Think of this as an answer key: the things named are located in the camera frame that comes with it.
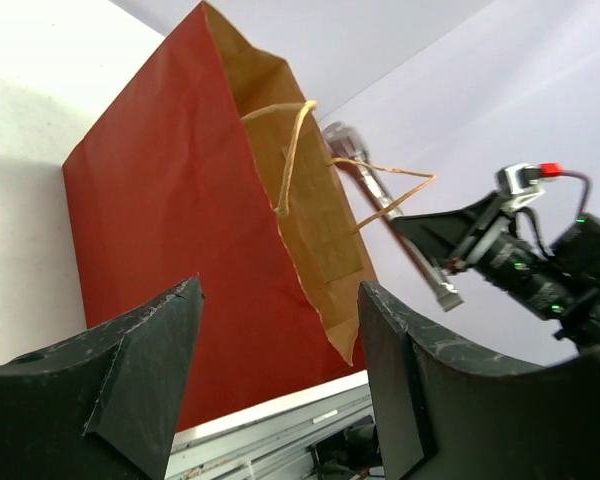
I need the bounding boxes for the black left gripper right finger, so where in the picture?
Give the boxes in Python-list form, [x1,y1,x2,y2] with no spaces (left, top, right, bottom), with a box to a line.
[358,281,600,479]

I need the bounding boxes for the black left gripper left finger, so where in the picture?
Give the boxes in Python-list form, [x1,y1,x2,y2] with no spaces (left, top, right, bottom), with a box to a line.
[0,278,204,479]

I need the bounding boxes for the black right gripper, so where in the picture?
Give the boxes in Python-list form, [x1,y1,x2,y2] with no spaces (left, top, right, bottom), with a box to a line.
[392,192,600,320]

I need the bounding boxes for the metal serving tongs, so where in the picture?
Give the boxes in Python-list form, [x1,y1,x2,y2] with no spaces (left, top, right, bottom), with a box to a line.
[322,122,463,312]

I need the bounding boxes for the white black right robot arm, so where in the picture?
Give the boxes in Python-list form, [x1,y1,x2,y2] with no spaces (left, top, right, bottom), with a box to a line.
[390,192,600,349]

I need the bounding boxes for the red brown paper bag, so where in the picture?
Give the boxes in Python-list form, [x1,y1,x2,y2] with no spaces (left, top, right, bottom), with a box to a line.
[63,2,375,430]

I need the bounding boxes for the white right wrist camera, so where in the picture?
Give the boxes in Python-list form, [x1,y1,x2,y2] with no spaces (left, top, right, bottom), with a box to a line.
[496,163,564,213]

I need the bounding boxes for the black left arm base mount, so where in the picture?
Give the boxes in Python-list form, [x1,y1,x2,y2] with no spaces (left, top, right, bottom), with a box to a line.
[310,415,385,479]

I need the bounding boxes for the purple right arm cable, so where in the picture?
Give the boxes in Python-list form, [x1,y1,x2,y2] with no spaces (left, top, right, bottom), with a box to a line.
[557,169,594,221]

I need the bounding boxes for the aluminium frame rail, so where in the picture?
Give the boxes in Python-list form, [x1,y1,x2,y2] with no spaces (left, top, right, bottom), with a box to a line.
[165,371,373,479]

